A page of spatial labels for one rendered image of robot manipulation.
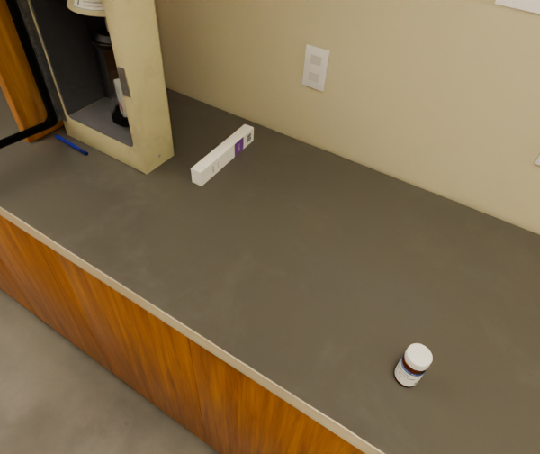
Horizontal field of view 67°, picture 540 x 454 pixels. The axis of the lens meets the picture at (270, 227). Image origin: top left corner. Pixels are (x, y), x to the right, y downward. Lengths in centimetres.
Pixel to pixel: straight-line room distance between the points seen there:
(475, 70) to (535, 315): 55
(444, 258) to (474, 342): 22
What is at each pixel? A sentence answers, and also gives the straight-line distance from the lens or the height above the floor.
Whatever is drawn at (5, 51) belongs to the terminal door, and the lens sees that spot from 124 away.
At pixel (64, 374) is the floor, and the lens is 196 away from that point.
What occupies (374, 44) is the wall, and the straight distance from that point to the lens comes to 114.
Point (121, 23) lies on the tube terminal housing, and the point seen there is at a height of 133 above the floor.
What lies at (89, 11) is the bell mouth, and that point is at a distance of 108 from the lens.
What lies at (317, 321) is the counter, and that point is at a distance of 85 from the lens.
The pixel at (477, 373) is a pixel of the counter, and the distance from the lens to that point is 90.
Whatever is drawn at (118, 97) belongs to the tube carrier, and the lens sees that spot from 120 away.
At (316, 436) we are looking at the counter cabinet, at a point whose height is 76.
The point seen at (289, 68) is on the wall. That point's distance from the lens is 127.
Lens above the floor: 165
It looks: 45 degrees down
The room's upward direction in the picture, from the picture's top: 5 degrees clockwise
